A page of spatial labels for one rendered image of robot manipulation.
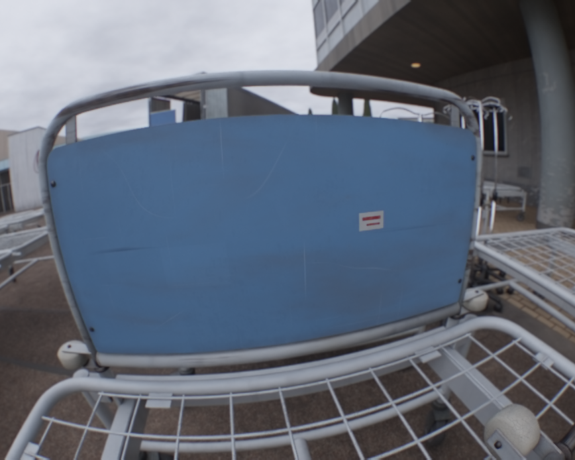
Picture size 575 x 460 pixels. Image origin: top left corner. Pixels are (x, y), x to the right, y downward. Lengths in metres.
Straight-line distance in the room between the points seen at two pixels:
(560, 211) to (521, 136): 3.16
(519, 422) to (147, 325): 0.47
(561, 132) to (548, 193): 0.82
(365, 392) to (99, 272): 0.93
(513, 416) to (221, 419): 0.88
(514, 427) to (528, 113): 6.68
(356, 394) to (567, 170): 3.64
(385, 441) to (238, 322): 0.68
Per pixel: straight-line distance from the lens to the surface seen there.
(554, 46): 4.35
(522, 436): 0.30
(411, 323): 0.52
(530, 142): 6.73
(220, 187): 0.34
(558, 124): 4.05
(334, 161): 0.36
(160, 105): 10.96
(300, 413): 0.99
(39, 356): 1.70
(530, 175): 6.68
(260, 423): 0.98
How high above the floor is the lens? 0.80
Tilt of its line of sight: 15 degrees down
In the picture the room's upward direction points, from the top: 3 degrees counter-clockwise
